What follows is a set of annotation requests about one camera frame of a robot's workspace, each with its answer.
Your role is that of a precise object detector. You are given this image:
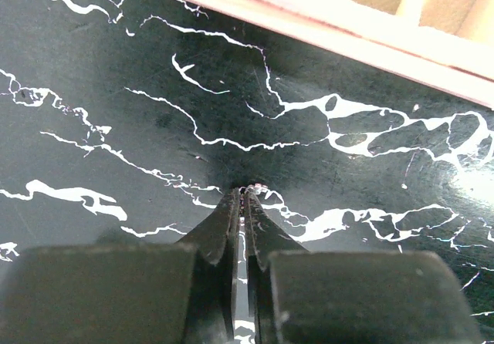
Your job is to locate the pink jewelry box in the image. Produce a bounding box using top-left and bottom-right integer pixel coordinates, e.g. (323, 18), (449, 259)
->
(188, 0), (493, 107)

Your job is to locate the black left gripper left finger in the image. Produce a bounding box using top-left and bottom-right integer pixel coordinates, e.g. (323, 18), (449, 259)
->
(1, 190), (240, 343)

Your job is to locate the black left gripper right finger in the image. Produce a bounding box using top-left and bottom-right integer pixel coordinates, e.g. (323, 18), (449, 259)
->
(242, 190), (482, 343)

